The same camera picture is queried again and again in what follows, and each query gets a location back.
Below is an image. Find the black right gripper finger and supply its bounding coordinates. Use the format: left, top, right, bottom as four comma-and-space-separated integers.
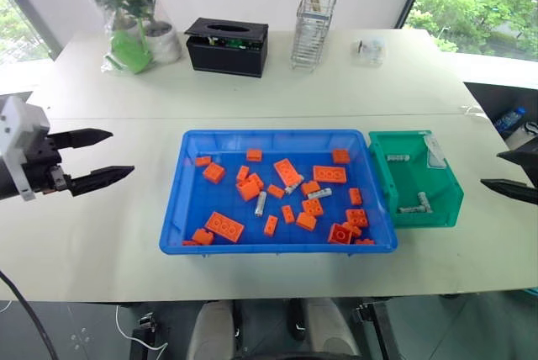
479, 178, 538, 206
496, 139, 538, 187

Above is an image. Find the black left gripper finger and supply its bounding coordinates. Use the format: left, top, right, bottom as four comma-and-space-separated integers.
46, 127, 114, 151
66, 165, 136, 198

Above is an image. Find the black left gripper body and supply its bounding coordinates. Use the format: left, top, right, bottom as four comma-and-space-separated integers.
18, 132, 73, 196

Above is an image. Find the green plastic bin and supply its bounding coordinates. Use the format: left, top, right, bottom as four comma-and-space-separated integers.
367, 129, 466, 229

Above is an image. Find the black tissue box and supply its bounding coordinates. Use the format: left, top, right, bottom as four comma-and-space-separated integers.
183, 17, 270, 80

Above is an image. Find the clear water bottle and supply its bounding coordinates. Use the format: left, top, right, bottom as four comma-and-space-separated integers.
493, 107, 529, 135

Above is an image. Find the clear label holder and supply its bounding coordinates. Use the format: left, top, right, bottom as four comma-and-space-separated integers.
423, 134, 446, 170

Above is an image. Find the white plant pot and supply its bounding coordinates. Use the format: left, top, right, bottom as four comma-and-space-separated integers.
142, 20, 183, 63

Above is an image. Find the orange plastic building brick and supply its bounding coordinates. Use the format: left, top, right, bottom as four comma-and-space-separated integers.
273, 158, 301, 189
312, 164, 348, 184
204, 210, 246, 244

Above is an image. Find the green plant in plastic wrap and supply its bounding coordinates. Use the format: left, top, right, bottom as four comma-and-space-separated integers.
71, 0, 174, 76

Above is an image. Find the blue plastic bin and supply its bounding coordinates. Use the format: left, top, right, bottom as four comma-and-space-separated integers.
158, 128, 399, 257

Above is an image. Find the black metal table leg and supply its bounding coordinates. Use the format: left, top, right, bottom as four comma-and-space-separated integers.
351, 299, 401, 360
129, 312, 160, 360

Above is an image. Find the grey rounded shape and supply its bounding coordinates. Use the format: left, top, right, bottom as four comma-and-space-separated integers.
186, 299, 235, 360
305, 297, 363, 360

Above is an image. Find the black rounded shape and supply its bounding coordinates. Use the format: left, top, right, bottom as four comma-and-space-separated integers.
287, 298, 309, 342

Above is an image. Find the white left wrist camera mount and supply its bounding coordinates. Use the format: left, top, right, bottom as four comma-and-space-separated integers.
0, 95, 52, 203

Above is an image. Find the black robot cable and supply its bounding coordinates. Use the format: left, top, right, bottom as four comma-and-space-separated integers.
0, 268, 59, 360

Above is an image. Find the thin white floor cable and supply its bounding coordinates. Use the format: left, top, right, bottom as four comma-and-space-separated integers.
114, 304, 170, 353

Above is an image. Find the silver wire rack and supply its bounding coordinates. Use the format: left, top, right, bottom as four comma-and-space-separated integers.
290, 0, 343, 71

